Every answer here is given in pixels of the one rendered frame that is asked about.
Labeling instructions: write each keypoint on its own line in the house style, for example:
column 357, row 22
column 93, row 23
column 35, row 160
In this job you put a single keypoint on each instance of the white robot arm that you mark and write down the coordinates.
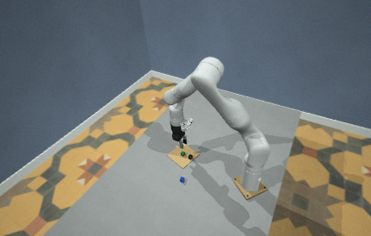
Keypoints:
column 205, row 78

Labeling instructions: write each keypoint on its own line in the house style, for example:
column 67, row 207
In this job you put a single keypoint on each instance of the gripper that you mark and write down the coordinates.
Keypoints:
column 178, row 128

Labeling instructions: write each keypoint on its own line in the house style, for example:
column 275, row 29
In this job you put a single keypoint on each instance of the tan square mat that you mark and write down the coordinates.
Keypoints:
column 182, row 161

